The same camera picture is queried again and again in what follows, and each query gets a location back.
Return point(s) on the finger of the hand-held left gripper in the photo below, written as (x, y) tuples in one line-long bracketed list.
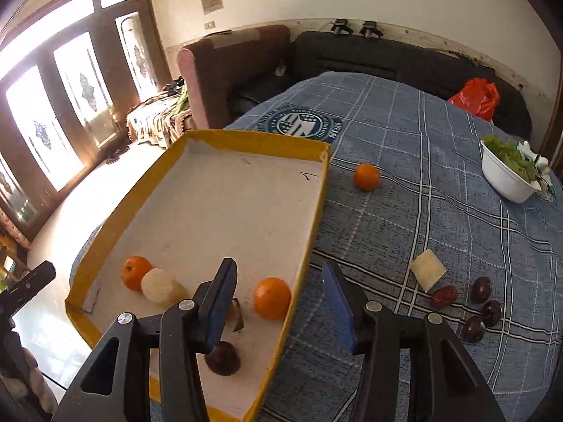
[(26, 282)]

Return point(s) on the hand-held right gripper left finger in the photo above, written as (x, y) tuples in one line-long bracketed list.
[(222, 303)]

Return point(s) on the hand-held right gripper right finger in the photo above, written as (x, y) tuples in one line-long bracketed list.
[(341, 312)]

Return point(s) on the orange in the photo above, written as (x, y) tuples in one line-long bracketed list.
[(136, 272), (367, 176), (272, 298)]

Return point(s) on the dark purple passion fruit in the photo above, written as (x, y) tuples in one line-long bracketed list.
[(491, 312), (480, 289), (473, 329), (223, 358)]

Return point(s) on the white peeled round fruit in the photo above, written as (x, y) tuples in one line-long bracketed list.
[(162, 288)]

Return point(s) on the yellow-edged cardboard box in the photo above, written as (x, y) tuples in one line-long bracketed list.
[(220, 211)]

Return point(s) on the person's left hand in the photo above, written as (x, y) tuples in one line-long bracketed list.
[(37, 378)]

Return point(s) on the brown husk piece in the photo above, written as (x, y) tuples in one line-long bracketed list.
[(237, 316)]

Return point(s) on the white peeled fruit slice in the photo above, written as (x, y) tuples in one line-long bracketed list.
[(427, 269)]

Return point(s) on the red date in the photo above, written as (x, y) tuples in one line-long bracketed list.
[(443, 296)]

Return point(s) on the dark shoes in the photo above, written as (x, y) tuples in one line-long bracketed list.
[(115, 154)]

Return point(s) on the patterned bench cover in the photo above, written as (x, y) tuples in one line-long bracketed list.
[(154, 118)]

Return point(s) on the white bowl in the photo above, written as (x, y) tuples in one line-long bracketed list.
[(506, 180)]

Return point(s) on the wooden glass door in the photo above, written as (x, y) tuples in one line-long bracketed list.
[(66, 74)]

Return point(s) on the brown armchair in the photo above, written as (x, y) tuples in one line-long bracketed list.
[(224, 74)]

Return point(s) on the green lettuce leaves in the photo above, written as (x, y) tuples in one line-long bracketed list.
[(510, 151)]

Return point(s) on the white gloves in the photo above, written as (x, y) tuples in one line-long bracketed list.
[(539, 165)]

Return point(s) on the red plastic bag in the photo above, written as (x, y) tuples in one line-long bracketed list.
[(477, 96)]

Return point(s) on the black sofa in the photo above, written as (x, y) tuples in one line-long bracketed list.
[(396, 61)]

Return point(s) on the black hand-held device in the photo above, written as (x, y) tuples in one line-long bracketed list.
[(339, 26), (371, 27)]

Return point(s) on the wall plaque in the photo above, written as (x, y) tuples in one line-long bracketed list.
[(212, 0)]

